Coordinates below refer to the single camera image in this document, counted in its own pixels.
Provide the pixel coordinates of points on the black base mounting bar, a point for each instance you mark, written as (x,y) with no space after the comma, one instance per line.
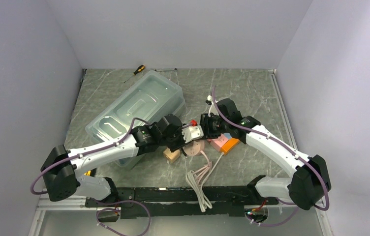
(135,202)

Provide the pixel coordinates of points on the clear plastic storage box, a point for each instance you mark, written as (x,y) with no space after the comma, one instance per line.
(150,98)

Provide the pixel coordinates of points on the pink square socket adapter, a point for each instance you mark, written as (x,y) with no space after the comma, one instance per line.
(219,143)

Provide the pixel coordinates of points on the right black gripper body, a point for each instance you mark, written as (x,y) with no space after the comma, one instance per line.
(212,125)

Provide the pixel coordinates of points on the aluminium frame rail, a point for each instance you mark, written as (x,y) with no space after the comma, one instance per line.
(72,203)

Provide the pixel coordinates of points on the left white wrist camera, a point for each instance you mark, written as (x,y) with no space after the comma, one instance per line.
(192,131)

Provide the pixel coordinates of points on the round pink power socket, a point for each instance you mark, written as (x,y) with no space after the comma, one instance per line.
(194,148)

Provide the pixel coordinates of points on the beige cube socket adapter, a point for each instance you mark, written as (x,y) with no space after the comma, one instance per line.
(171,156)

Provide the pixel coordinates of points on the orange power strip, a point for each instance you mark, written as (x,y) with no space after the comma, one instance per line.
(229,145)

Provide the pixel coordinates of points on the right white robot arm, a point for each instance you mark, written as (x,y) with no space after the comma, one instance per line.
(308,183)

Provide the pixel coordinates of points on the small orange black screwdriver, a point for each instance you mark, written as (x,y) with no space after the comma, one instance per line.
(137,71)

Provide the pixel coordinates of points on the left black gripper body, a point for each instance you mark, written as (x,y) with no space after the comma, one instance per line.
(175,142)

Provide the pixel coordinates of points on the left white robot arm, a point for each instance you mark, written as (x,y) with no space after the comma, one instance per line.
(64,170)

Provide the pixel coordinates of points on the blue small adapter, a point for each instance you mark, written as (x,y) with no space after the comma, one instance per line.
(227,135)

